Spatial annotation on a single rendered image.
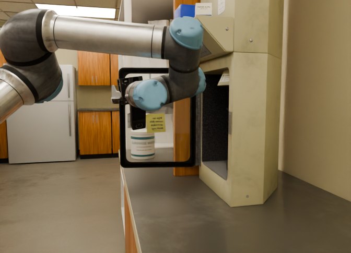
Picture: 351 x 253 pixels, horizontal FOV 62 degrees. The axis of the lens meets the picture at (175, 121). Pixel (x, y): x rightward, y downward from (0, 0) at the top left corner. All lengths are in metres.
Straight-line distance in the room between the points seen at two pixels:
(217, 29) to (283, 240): 0.58
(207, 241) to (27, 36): 0.62
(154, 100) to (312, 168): 0.80
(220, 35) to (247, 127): 0.28
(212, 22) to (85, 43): 0.37
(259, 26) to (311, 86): 0.44
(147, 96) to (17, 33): 0.32
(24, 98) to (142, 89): 0.30
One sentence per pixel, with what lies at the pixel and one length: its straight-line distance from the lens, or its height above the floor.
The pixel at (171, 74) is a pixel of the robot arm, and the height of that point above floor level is 1.34.
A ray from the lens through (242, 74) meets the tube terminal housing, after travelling 0.90.
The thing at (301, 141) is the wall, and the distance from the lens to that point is 1.34.
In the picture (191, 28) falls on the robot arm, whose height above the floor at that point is 1.43.
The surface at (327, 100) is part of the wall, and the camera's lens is 1.22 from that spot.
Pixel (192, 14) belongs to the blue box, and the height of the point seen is 1.57.
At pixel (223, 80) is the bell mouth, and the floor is 1.33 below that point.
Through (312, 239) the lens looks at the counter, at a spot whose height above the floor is 0.94.
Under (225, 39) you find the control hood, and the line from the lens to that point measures 0.89.
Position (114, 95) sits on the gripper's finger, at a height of 1.28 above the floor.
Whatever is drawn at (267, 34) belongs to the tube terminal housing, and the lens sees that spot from 0.95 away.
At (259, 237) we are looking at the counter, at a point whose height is 0.94.
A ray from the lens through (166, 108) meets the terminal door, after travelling 1.16.
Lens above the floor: 1.29
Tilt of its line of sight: 6 degrees down
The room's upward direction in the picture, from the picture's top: straight up
